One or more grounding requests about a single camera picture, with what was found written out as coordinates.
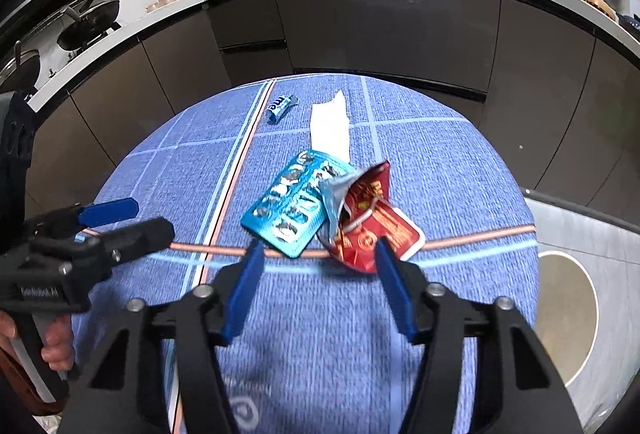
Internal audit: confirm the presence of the kitchen counter with dark cabinets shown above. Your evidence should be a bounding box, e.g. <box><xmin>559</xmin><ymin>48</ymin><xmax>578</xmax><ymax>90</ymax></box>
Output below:
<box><xmin>0</xmin><ymin>0</ymin><xmax>640</xmax><ymax>237</ymax></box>

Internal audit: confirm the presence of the blue candy wrapper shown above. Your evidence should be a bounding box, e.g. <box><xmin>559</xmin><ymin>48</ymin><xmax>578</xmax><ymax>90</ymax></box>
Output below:
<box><xmin>266</xmin><ymin>94</ymin><xmax>300</xmax><ymax>124</ymax></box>

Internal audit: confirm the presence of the person's left hand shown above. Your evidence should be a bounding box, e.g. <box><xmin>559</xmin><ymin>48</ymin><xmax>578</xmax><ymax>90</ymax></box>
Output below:
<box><xmin>40</xmin><ymin>318</ymin><xmax>77</xmax><ymax>369</ymax></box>

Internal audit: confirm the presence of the round wooden board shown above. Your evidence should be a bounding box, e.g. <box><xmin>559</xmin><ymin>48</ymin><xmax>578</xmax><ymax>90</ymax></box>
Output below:
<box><xmin>581</xmin><ymin>0</ymin><xmax>619</xmax><ymax>21</ymax></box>

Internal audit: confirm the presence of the black pan with lid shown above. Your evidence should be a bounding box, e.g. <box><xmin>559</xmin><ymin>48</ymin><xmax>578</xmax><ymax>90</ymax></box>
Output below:
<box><xmin>0</xmin><ymin>41</ymin><xmax>42</xmax><ymax>96</ymax></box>

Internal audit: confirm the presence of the red snack packet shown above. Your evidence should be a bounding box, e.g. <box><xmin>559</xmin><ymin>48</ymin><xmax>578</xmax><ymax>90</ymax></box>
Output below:
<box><xmin>319</xmin><ymin>161</ymin><xmax>426</xmax><ymax>276</ymax></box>

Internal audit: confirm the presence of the black wok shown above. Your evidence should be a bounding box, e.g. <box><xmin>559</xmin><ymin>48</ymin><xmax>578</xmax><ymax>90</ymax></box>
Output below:
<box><xmin>56</xmin><ymin>0</ymin><xmax>122</xmax><ymax>51</ymax></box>

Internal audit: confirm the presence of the cream round container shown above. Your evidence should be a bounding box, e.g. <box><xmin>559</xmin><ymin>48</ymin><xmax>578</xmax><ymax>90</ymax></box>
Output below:
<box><xmin>536</xmin><ymin>250</ymin><xmax>599</xmax><ymax>386</ymax></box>

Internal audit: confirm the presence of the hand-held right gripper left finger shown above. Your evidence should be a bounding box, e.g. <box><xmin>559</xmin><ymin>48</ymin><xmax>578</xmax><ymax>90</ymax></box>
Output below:
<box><xmin>59</xmin><ymin>239</ymin><xmax>266</xmax><ymax>434</ymax></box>

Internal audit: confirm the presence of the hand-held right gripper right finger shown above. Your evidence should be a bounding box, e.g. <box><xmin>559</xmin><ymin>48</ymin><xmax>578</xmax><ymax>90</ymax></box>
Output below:
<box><xmin>375</xmin><ymin>238</ymin><xmax>583</xmax><ymax>434</ymax></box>

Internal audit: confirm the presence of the teal blister pack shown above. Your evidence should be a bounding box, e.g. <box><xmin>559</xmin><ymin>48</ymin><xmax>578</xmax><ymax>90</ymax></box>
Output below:
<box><xmin>240</xmin><ymin>149</ymin><xmax>355</xmax><ymax>259</ymax></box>

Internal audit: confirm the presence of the white paper strip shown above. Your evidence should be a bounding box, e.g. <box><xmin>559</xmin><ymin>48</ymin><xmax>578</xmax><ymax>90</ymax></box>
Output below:
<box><xmin>308</xmin><ymin>91</ymin><xmax>351</xmax><ymax>165</ymax></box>

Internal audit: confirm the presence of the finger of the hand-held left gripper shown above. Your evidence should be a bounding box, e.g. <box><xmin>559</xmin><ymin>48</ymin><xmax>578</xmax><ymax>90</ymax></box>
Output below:
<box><xmin>75</xmin><ymin>197</ymin><xmax>140</xmax><ymax>229</ymax></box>
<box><xmin>97</xmin><ymin>216</ymin><xmax>176</xmax><ymax>267</ymax></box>

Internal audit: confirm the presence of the blue checked tablecloth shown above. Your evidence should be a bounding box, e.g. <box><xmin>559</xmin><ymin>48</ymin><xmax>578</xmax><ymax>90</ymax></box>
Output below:
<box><xmin>70</xmin><ymin>73</ymin><xmax>542</xmax><ymax>434</ymax></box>

